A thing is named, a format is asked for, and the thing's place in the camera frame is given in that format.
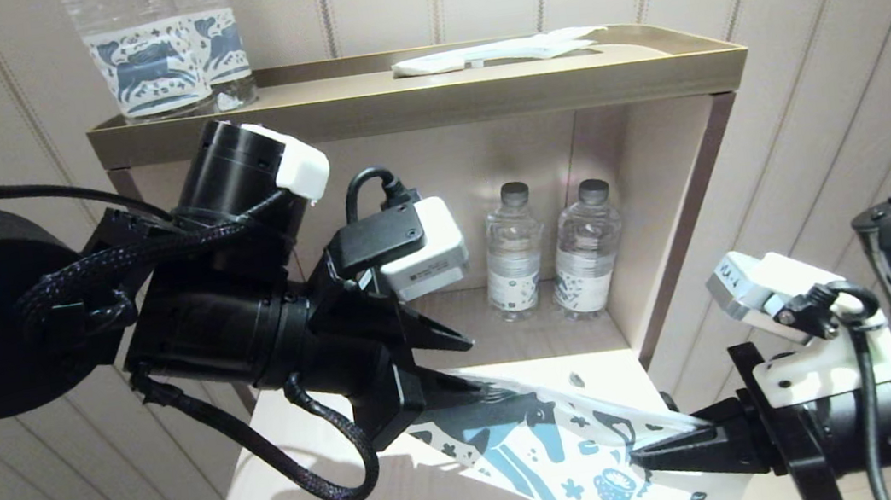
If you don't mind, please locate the black left camera cable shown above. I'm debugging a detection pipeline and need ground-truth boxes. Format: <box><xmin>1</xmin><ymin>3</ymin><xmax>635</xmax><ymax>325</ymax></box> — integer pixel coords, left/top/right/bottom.
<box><xmin>338</xmin><ymin>160</ymin><xmax>421</xmax><ymax>226</ymax></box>

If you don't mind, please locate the smooth black left arm cable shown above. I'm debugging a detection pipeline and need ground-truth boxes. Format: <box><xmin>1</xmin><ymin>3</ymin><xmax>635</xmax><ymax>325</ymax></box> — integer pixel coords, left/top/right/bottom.
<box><xmin>0</xmin><ymin>160</ymin><xmax>178</xmax><ymax>247</ymax></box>

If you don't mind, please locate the white horse-print paper pouch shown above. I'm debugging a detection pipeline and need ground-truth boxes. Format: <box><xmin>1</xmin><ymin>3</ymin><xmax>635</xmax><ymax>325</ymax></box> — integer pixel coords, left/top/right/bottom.
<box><xmin>398</xmin><ymin>333</ymin><xmax>755</xmax><ymax>500</ymax></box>

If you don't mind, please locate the black camera cable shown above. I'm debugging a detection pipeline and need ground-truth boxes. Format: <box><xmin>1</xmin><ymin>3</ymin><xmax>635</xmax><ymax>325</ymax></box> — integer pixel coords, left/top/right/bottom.
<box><xmin>803</xmin><ymin>275</ymin><xmax>891</xmax><ymax>500</ymax></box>
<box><xmin>338</xmin><ymin>160</ymin><xmax>421</xmax><ymax>226</ymax></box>

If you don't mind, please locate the large horse-label water bottle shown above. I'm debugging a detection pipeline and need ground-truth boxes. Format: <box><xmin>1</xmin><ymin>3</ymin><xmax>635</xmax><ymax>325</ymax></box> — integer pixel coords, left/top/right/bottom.
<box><xmin>167</xmin><ymin>0</ymin><xmax>262</xmax><ymax>117</ymax></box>
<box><xmin>58</xmin><ymin>0</ymin><xmax>218</xmax><ymax>132</ymax></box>

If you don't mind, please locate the white plastic sachet wrapper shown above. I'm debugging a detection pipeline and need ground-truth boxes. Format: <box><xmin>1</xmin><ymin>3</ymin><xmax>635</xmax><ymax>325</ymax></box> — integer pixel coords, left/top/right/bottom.
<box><xmin>387</xmin><ymin>22</ymin><xmax>610</xmax><ymax>82</ymax></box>

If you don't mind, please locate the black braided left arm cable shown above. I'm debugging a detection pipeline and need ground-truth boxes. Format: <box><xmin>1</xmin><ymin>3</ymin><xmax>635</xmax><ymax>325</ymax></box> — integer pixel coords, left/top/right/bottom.
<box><xmin>8</xmin><ymin>182</ymin><xmax>386</xmax><ymax>500</ymax></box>

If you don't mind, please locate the beige brown shelf unit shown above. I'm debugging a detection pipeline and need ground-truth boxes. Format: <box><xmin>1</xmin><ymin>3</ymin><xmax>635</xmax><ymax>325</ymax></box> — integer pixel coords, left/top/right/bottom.
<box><xmin>80</xmin><ymin>4</ymin><xmax>788</xmax><ymax>439</ymax></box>

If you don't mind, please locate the black right camera cable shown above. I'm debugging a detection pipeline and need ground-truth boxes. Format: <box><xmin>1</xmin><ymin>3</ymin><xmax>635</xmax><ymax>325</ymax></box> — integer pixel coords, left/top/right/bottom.
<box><xmin>803</xmin><ymin>275</ymin><xmax>891</xmax><ymax>500</ymax></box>

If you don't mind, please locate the small clear water bottle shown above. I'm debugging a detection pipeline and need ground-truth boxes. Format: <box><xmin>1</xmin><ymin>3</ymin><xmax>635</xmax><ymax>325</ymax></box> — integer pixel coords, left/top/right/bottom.
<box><xmin>538</xmin><ymin>176</ymin><xmax>637</xmax><ymax>325</ymax></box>
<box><xmin>474</xmin><ymin>179</ymin><xmax>556</xmax><ymax>325</ymax></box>

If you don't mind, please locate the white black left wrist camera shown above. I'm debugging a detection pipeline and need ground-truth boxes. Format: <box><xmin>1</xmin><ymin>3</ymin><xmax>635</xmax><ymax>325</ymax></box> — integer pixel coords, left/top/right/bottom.
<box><xmin>320</xmin><ymin>192</ymin><xmax>476</xmax><ymax>314</ymax></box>

